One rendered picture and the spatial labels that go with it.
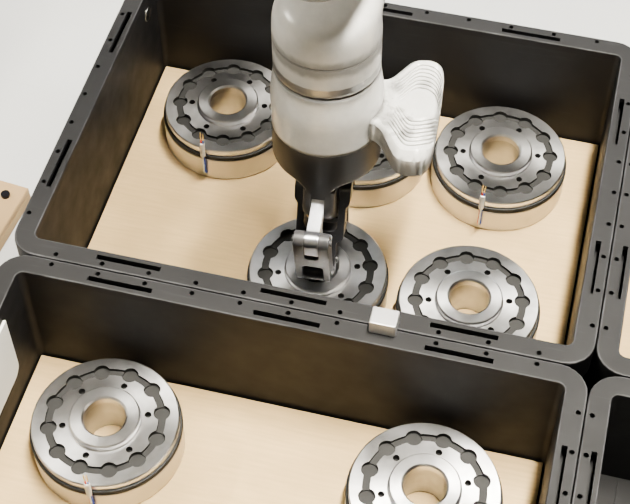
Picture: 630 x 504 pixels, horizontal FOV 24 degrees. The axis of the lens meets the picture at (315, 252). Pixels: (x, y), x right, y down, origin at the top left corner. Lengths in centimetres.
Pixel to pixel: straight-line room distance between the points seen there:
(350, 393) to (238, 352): 8
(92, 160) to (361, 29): 30
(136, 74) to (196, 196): 11
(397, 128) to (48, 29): 61
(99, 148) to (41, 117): 29
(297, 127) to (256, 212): 21
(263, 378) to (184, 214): 18
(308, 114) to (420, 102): 8
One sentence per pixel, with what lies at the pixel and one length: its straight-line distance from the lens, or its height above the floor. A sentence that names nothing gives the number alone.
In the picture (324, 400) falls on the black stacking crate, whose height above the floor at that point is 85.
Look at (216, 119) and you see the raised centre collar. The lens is 115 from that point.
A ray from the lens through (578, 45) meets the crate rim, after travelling 114.
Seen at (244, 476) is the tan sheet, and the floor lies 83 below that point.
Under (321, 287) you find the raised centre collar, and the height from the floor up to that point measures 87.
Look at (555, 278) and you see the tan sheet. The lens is 111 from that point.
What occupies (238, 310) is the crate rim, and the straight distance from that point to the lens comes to 96.
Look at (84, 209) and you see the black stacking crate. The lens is 111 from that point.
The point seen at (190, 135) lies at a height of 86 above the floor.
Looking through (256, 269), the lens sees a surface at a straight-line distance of 106.
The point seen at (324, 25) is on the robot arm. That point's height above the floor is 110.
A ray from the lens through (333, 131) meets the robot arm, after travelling 94.
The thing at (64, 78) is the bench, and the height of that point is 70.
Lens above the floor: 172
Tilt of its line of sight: 53 degrees down
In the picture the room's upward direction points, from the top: straight up
